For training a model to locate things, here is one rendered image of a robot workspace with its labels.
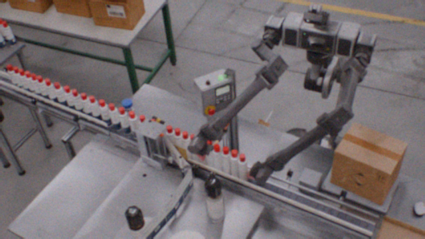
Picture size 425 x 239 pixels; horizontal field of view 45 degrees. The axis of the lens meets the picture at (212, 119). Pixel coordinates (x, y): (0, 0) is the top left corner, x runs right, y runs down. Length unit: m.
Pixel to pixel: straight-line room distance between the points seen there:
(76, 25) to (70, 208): 1.88
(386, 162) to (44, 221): 1.84
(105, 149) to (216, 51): 2.23
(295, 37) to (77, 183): 1.49
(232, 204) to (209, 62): 2.47
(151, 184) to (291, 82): 2.23
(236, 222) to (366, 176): 0.71
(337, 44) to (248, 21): 2.80
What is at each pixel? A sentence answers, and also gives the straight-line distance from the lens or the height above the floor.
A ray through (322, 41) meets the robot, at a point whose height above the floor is 1.49.
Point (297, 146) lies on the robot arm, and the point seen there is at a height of 1.27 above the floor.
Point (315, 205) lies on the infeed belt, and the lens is 2.80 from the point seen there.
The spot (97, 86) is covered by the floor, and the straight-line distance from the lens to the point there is 4.99.
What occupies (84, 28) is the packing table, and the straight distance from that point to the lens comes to 4.37.
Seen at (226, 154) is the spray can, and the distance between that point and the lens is 2.78.
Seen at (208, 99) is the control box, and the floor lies 1.40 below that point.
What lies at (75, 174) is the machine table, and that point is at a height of 0.83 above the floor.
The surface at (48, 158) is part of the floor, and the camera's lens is 4.48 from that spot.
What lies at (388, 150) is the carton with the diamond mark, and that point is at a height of 1.12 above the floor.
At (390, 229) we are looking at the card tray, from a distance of 2.84.
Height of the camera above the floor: 3.16
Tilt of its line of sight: 45 degrees down
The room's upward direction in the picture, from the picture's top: 6 degrees counter-clockwise
